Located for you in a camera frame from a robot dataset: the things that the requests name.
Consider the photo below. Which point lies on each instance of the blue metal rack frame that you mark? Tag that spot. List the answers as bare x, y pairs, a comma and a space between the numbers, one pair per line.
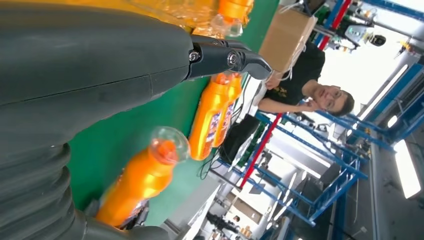
356, 175

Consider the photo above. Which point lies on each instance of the orange detergent bottle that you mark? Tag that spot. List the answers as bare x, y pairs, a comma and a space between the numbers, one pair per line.
208, 112
236, 92
142, 179
235, 8

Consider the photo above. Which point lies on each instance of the person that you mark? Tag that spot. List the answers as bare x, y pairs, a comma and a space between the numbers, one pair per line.
298, 76

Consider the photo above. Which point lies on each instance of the black carrying case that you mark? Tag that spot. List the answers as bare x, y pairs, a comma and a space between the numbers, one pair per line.
238, 136

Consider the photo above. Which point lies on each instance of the brown cardboard box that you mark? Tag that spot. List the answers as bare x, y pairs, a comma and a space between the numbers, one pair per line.
285, 36

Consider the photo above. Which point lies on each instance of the yellow taped mat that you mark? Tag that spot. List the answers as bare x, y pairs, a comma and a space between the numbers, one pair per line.
165, 10

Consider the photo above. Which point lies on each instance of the ceiling light panel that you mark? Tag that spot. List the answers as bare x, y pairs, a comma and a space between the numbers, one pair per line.
407, 169

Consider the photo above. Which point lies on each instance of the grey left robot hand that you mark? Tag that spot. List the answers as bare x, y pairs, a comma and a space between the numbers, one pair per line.
82, 66

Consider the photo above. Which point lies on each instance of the red metal pole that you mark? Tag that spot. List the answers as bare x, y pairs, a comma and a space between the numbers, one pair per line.
261, 149

